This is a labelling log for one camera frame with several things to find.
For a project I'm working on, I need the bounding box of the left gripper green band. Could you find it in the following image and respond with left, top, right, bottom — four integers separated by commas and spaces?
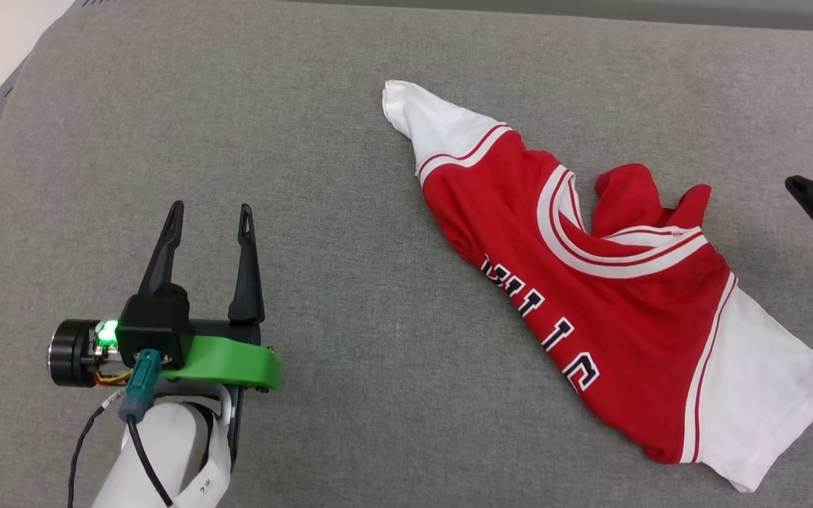
46, 200, 283, 471

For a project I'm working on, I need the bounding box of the red white sports jersey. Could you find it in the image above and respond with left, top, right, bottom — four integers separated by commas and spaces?
381, 79, 813, 493

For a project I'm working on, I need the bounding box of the left black cable teal plug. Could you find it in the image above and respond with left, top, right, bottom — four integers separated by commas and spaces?
118, 349, 175, 508

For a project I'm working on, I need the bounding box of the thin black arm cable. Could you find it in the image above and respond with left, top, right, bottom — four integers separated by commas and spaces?
67, 405, 108, 508

